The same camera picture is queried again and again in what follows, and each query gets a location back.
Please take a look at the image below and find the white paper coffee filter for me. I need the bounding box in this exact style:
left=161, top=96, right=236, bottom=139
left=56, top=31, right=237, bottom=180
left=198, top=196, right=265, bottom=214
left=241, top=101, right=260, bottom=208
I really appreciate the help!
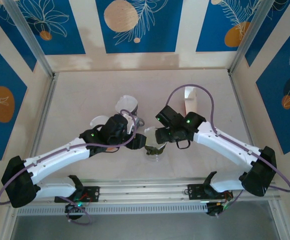
left=89, top=115, right=108, bottom=127
left=144, top=126, right=167, bottom=148
left=115, top=94, right=138, bottom=113

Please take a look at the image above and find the dark olive coffee dripper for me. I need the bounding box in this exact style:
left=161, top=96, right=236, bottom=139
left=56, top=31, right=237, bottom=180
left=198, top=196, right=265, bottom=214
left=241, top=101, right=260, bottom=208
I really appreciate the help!
left=144, top=143, right=166, bottom=156

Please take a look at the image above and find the clear glass carafe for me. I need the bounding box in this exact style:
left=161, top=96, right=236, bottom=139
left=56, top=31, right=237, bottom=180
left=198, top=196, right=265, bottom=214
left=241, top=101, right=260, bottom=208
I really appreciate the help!
left=144, top=149, right=166, bottom=163

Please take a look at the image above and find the white orange filter pack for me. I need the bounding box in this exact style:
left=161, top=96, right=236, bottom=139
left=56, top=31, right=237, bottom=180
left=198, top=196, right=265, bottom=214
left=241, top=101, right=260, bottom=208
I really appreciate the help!
left=184, top=85, right=199, bottom=118

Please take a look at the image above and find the small controller board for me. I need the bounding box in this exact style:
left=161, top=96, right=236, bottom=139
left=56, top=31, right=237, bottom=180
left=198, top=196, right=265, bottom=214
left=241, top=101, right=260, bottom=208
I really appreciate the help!
left=206, top=201, right=233, bottom=217
left=64, top=202, right=85, bottom=213

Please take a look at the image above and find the aluminium mounting rail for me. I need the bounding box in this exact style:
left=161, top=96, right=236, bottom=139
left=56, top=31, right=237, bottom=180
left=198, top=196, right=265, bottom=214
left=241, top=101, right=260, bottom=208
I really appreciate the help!
left=9, top=177, right=283, bottom=205

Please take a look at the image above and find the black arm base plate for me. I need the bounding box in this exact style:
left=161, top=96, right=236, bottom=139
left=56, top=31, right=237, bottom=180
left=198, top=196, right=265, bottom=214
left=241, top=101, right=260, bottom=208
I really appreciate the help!
left=54, top=186, right=101, bottom=203
left=188, top=183, right=233, bottom=201

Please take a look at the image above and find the grey slotted cable duct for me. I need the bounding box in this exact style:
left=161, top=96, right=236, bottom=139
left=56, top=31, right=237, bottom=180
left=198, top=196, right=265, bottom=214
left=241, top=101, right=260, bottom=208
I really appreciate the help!
left=17, top=202, right=208, bottom=216

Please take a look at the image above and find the aluminium side rail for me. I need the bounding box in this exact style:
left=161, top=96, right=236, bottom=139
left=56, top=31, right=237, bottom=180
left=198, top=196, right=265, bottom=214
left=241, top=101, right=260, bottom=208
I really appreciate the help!
left=228, top=71, right=290, bottom=240
left=22, top=72, right=59, bottom=186

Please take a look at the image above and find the aluminium frame post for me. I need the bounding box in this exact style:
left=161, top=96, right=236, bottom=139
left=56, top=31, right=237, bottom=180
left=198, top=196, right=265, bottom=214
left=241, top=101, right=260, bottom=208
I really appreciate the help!
left=228, top=0, right=277, bottom=76
left=2, top=0, right=57, bottom=78

